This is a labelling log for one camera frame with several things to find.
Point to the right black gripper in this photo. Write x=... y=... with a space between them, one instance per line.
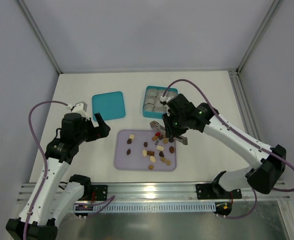
x=172 y=127

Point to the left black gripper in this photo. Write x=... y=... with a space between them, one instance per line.
x=94 y=130

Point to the metal tongs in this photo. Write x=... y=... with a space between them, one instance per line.
x=159 y=128

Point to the brown square chocolate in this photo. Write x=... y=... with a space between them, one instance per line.
x=150 y=153

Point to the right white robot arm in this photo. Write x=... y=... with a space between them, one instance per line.
x=264 y=168

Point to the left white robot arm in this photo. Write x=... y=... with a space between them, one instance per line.
x=43 y=213

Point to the teal chocolate box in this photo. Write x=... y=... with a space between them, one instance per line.
x=152 y=108

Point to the white square chocolate left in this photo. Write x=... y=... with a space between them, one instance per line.
x=132 y=136

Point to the white square chocolate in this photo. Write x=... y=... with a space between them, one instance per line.
x=132 y=136
x=160 y=148

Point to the white square chocolate centre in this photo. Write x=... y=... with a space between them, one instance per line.
x=160 y=148

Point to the white swirl oval chocolate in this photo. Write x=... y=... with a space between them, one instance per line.
x=144 y=152

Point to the cream oval chocolate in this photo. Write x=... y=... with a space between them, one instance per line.
x=152 y=158

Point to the teal box lid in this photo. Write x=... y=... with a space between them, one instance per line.
x=109 y=105

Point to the purple tray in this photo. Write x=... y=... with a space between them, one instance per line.
x=144 y=139

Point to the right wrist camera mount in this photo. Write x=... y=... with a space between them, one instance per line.
x=164 y=100

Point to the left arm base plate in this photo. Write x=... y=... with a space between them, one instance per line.
x=99 y=192

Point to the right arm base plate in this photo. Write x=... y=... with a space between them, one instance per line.
x=205 y=191

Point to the aluminium frame rail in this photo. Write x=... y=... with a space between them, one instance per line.
x=165 y=192

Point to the slotted cable duct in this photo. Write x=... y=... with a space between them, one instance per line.
x=147 y=207

